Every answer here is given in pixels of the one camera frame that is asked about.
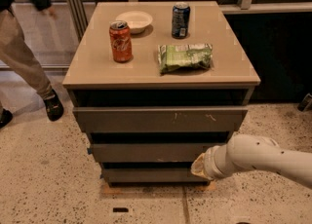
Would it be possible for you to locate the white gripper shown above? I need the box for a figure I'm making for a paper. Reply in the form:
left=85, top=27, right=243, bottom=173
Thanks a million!
left=191, top=145, right=226, bottom=180

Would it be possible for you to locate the grey drawer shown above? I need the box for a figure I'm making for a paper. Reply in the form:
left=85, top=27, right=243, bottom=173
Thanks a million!
left=90, top=143, right=215, bottom=163
left=73, top=106, right=248, bottom=132
left=102, top=168, right=207, bottom=183

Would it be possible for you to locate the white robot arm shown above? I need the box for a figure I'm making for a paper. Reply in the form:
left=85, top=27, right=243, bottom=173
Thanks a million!
left=191, top=134, right=312, bottom=188

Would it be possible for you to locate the grey top drawer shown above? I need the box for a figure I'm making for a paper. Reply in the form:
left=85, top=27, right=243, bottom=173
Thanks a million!
left=73, top=106, right=248, bottom=132

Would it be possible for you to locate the grey bottom drawer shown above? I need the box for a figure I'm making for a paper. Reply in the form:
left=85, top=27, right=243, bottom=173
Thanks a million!
left=102, top=168, right=207, bottom=183

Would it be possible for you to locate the grey drawer cabinet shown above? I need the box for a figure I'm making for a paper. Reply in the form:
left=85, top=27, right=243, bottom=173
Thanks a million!
left=62, top=1, right=261, bottom=188

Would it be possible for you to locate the blue tape piece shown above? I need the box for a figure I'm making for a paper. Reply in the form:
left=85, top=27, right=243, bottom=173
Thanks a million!
left=87, top=148, right=92, bottom=155

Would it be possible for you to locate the green chip bag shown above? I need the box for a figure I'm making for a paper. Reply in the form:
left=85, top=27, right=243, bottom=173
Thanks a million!
left=158, top=43, right=213, bottom=74

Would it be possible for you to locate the red cola can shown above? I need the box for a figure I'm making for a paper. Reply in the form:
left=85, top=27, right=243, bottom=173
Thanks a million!
left=109, top=20, right=133, bottom=62

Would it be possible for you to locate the blue soda can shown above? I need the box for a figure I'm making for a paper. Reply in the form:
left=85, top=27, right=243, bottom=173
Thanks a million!
left=172, top=2, right=190, bottom=39

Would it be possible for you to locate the white paper bowl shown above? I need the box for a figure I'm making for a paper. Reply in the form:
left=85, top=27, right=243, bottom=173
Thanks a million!
left=116, top=11, right=153, bottom=34

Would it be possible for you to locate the walking person in khakis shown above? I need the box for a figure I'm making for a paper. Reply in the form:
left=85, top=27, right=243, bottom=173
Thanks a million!
left=0, top=0, right=63, bottom=121

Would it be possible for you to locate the dark object at wall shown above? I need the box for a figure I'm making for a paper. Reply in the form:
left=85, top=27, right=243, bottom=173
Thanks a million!
left=297, top=93, right=312, bottom=111

